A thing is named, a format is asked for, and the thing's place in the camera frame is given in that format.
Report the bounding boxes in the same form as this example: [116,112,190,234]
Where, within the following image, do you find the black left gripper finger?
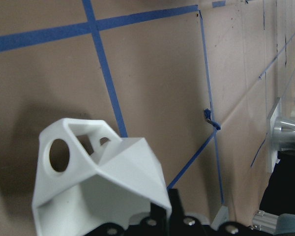
[168,188,185,221]

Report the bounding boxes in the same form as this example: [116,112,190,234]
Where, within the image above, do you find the white faceted mug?
[31,118,172,236]

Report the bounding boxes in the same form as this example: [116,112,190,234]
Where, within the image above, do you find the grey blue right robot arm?
[272,117,295,151]

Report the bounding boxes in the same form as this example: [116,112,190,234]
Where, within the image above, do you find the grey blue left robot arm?
[168,189,295,236]

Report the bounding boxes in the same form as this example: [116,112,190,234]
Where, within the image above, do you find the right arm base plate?
[266,97,282,174]

